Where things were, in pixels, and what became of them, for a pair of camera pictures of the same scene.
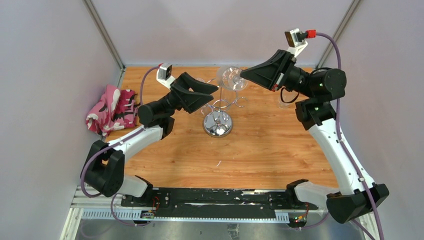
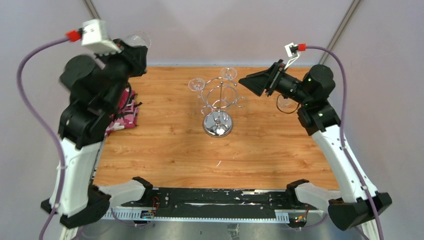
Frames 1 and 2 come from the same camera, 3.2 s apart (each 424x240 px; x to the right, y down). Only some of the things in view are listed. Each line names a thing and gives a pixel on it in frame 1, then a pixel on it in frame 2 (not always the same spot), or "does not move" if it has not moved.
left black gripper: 188,101 -> 137,55
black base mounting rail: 217,203 does not move
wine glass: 231,79 -> 139,38
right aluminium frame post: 343,26 does not move
